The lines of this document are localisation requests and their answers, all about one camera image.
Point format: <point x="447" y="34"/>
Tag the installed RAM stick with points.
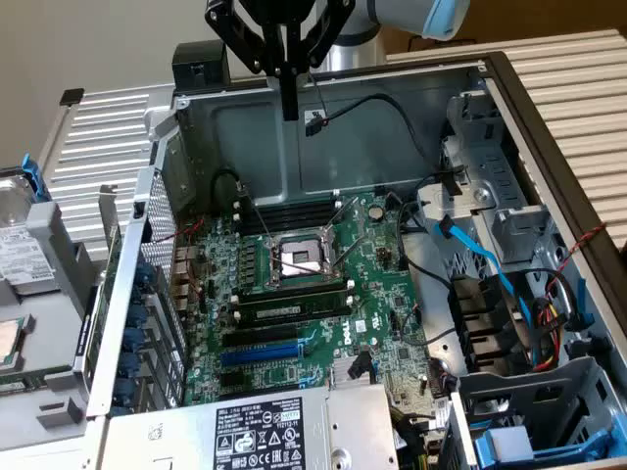
<point x="294" y="312"/>

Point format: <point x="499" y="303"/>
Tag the blue disk carrier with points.
<point x="36" y="181"/>

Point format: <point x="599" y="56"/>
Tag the small black case switch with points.
<point x="138" y="208"/>

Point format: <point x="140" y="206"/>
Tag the black case fan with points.
<point x="480" y="318"/>

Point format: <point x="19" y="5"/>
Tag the silver hard disk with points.
<point x="14" y="235"/>

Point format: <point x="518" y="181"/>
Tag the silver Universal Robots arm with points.
<point x="352" y="49"/>

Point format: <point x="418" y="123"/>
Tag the socket locking lever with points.
<point x="340" y="216"/>
<point x="258" y="230"/>

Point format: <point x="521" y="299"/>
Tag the long black expansion slot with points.
<point x="259" y="338"/>

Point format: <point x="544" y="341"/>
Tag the short black expansion slot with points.
<point x="240" y="382"/>

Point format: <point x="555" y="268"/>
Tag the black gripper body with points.
<point x="289" y="10"/>

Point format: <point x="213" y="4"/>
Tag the dark grey plastic disk bay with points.
<point x="539" y="391"/>

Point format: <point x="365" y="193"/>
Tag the grey plastic block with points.
<point x="509" y="444"/>

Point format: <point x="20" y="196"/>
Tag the green Dell motherboard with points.
<point x="377" y="298"/>

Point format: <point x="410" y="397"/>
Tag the CPU socket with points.
<point x="300" y="254"/>

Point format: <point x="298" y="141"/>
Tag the blue plastic latch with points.
<point x="583" y="303"/>

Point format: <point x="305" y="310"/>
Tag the blue disk tray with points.
<point x="481" y="448"/>

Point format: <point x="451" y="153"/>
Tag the silver chipset heat sink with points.
<point x="343" y="374"/>

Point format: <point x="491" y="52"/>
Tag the grey plastic parts rack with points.
<point x="54" y="343"/>

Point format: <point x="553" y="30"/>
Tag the small black table cap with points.
<point x="72" y="96"/>

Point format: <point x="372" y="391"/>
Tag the loose green RAM stick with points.
<point x="19" y="384"/>

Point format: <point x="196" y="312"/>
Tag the black box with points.
<point x="201" y="63"/>

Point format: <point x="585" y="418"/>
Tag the metal disk bay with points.
<point x="490" y="161"/>

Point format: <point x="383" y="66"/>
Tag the CPU with silver lid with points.
<point x="7" y="343"/>

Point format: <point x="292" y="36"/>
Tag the coin battery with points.
<point x="376" y="212"/>

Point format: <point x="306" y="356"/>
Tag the silver power supply unit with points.
<point x="186" y="431"/>

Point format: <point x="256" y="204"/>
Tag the blue card latch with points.
<point x="133" y="339"/>
<point x="137" y="309"/>
<point x="126" y="391"/>
<point x="130" y="366"/>
<point x="142" y="275"/>

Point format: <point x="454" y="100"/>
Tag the open metal PC case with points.
<point x="255" y="147"/>

